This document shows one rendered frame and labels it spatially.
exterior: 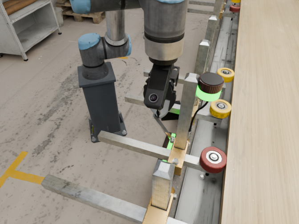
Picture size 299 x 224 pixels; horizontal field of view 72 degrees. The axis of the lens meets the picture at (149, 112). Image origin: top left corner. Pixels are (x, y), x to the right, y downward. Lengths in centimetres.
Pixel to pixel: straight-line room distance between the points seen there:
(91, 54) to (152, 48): 100
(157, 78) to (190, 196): 57
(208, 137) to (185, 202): 37
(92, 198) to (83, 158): 128
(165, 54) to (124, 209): 37
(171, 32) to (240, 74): 68
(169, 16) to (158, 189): 34
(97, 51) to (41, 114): 111
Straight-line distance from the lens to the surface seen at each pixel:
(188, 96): 56
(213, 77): 54
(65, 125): 212
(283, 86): 109
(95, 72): 150
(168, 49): 46
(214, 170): 68
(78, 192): 57
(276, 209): 68
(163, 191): 44
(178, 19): 45
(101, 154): 180
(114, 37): 138
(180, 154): 71
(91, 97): 158
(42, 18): 399
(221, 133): 115
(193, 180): 96
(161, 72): 50
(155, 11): 44
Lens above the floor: 146
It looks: 44 degrees down
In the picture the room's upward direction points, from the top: straight up
